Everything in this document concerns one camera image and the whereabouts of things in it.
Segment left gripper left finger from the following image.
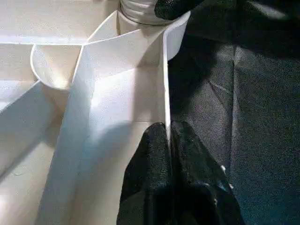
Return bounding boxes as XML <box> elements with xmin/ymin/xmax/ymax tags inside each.
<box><xmin>117</xmin><ymin>122</ymin><xmax>175</xmax><ymax>225</ymax></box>

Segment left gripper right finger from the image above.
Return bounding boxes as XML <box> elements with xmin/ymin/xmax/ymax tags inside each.
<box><xmin>170</xmin><ymin>120</ymin><xmax>246</xmax><ymax>225</ymax></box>

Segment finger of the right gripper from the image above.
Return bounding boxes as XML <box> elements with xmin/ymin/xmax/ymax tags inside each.
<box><xmin>154</xmin><ymin>0</ymin><xmax>200</xmax><ymax>21</ymax></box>

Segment white plastic table leg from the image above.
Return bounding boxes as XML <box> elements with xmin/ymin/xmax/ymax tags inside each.
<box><xmin>119</xmin><ymin>0</ymin><xmax>170</xmax><ymax>24</ymax></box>

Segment white plastic table top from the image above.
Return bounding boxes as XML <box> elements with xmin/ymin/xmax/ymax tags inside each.
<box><xmin>0</xmin><ymin>0</ymin><xmax>192</xmax><ymax>225</ymax></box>

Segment black work mat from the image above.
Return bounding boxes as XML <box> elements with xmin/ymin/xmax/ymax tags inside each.
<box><xmin>166</xmin><ymin>0</ymin><xmax>300</xmax><ymax>225</ymax></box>

